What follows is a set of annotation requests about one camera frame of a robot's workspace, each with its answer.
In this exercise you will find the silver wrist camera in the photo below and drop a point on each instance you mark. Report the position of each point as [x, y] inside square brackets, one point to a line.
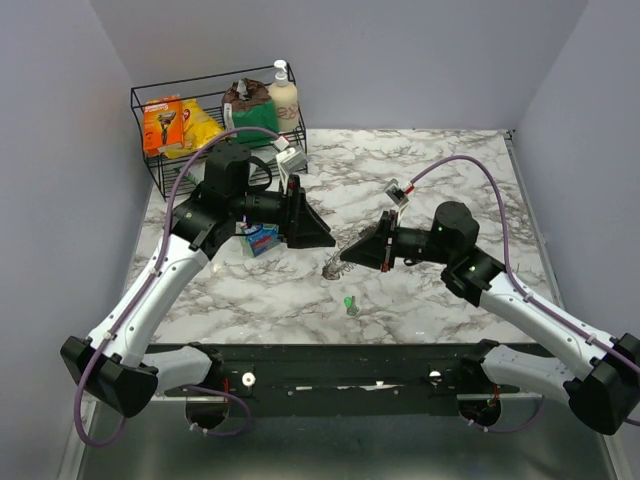
[292, 160]
[398, 194]

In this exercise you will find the blue green sponge pack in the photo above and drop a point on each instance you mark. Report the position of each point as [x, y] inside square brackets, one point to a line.
[258, 239]

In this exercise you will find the green brown coffee bag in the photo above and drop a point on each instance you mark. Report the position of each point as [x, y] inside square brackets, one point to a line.
[247, 103]

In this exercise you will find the black wire shelf rack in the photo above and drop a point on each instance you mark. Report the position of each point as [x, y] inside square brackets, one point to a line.
[208, 90]

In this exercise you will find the green white snack bag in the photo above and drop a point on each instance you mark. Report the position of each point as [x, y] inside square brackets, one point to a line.
[258, 175]

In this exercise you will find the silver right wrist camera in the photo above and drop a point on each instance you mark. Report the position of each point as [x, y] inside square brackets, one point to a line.
[398, 194]

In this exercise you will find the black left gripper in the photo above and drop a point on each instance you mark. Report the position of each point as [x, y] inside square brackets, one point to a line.
[303, 227]

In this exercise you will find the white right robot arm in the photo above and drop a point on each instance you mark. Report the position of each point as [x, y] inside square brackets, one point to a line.
[591, 371]

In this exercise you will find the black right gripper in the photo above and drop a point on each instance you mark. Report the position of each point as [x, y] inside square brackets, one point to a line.
[374, 249]

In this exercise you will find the orange razor box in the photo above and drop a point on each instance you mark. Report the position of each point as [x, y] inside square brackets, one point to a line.
[163, 125]

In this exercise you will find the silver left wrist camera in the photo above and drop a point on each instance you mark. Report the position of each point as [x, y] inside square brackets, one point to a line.
[292, 160]

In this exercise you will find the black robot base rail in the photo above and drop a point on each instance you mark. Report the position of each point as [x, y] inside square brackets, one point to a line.
[349, 380]

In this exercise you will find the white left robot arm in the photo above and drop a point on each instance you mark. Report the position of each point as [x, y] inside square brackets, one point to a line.
[112, 363]

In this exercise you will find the yellow chips bag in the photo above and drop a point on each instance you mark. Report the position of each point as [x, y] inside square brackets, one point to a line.
[199, 128]

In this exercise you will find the cream pump lotion bottle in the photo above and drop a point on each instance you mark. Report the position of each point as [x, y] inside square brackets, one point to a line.
[284, 95]

